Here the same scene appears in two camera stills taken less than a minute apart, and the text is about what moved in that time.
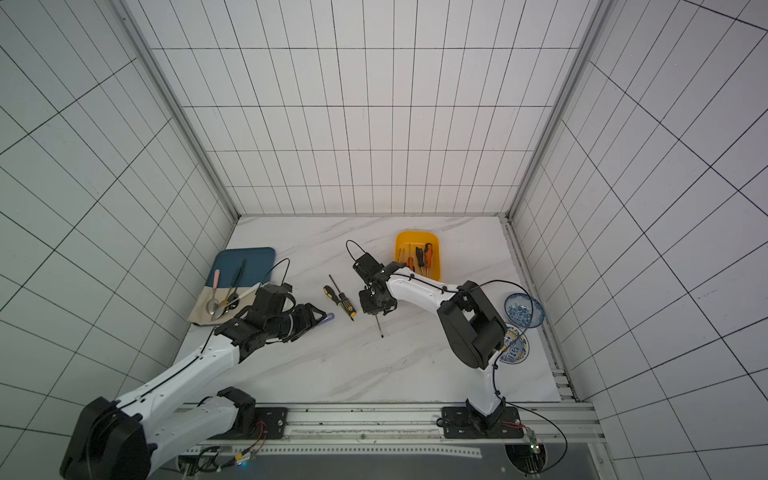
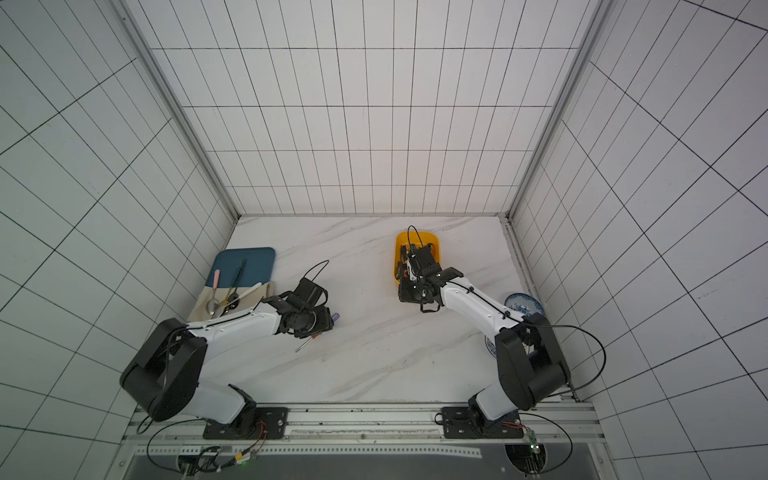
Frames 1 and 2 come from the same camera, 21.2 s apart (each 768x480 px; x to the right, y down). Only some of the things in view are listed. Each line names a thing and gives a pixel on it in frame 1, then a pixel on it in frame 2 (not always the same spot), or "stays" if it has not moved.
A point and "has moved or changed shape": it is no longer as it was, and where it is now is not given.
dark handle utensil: [234, 296] stays
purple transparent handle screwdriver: [329, 317] has moved or changed shape
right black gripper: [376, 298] to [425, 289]
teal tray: [258, 269] stays
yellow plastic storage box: [406, 244] stays
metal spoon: [220, 311] stays
